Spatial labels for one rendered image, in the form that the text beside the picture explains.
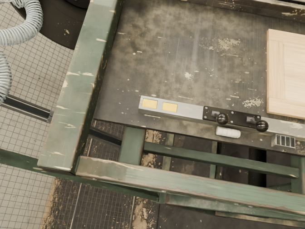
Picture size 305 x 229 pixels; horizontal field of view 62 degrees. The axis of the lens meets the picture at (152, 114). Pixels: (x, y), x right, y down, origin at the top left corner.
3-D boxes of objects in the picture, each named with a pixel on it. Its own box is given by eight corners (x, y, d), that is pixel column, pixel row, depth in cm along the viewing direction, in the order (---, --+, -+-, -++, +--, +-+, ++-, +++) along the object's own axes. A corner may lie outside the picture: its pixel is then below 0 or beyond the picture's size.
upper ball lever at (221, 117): (218, 119, 88) (228, 127, 75) (207, 117, 88) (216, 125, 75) (220, 108, 88) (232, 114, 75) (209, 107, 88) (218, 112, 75)
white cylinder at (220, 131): (215, 135, 90) (237, 139, 90) (217, 133, 87) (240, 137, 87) (215, 127, 91) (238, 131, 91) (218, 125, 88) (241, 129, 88)
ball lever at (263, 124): (252, 125, 88) (269, 134, 75) (241, 123, 88) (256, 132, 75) (255, 115, 88) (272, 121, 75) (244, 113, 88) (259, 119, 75)
